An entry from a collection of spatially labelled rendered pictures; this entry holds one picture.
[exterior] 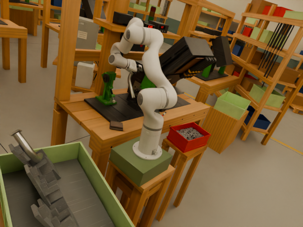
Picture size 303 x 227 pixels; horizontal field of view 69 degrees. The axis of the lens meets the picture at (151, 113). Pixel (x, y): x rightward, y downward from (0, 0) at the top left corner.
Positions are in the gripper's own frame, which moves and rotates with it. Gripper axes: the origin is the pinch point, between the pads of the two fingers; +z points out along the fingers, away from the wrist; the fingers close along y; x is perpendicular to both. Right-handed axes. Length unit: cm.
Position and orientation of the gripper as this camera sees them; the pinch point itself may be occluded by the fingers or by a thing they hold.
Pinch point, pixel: (137, 68)
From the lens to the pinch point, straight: 195.5
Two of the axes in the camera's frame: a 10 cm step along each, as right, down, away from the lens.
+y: -1.7, -9.6, 2.0
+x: -8.0, 2.6, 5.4
